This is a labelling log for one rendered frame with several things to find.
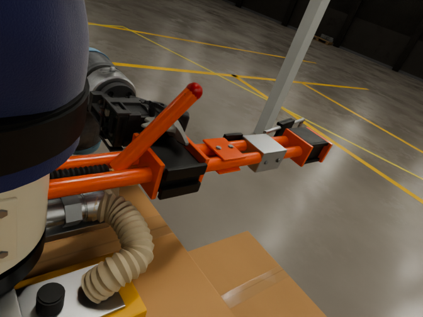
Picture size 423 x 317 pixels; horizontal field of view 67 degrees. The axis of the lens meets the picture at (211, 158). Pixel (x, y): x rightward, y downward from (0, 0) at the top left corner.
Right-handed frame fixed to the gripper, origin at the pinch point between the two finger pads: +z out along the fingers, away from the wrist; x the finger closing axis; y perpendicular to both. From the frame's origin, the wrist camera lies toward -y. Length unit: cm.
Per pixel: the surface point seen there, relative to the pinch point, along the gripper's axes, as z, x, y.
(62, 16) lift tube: 7.9, 19.9, 21.0
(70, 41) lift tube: 7.6, 18.2, 20.1
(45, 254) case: 0.0, -13.6, 18.2
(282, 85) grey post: -157, -48, -239
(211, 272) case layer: -8, -53, -34
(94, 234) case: -1.2, -13.6, 11.0
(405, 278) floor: 26, -107, -206
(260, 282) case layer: 2, -53, -48
